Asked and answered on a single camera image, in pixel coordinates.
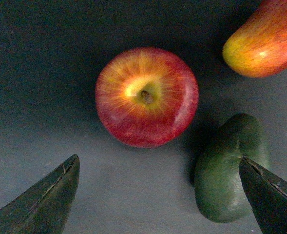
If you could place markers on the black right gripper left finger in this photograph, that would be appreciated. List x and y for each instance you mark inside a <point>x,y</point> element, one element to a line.
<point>44,207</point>

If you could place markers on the red yellow apple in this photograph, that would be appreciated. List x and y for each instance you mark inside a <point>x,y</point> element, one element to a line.
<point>146,97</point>

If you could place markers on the red orange mango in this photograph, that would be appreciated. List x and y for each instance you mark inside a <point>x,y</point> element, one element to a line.
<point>258,48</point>

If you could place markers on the green avocado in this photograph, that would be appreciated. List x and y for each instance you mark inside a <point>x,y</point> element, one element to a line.
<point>218,189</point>

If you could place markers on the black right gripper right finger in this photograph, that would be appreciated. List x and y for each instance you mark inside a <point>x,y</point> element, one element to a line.
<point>267,195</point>

